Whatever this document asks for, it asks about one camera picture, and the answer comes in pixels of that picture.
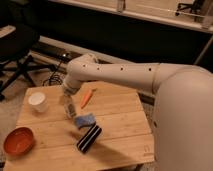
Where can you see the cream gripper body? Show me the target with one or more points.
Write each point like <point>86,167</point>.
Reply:
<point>68,91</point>

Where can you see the clear plastic bottle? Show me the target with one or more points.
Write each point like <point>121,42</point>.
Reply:
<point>69,106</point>

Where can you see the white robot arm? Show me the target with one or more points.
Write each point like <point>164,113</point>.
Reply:
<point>183,107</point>

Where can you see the orange ceramic bowl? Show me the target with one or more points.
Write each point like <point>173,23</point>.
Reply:
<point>19,141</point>

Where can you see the orange carrot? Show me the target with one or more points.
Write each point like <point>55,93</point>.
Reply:
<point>86,98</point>

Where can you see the white cup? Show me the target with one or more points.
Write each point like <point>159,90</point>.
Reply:
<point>38,102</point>

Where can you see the blue sponge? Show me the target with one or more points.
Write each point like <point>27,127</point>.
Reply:
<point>84,120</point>

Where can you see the black striped eraser block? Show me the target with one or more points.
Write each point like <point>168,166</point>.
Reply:
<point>89,138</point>

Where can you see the wooden table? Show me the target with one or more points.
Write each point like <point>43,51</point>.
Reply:
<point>126,137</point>

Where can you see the black office chair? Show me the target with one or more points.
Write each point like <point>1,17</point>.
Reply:
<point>14,55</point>

